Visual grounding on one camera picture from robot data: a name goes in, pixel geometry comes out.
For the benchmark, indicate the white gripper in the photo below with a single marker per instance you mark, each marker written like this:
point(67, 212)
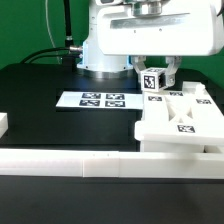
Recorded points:
point(183, 28)

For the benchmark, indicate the white tagged cube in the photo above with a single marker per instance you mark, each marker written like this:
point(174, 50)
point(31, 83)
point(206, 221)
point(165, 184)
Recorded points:
point(153, 79)

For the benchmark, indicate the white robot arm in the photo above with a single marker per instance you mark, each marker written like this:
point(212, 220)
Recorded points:
point(97, 61)

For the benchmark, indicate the white marker sheet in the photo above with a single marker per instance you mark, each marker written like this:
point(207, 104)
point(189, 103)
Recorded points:
point(100, 100)

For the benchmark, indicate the white U-shaped fence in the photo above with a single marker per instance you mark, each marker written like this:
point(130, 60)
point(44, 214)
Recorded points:
point(39, 150)

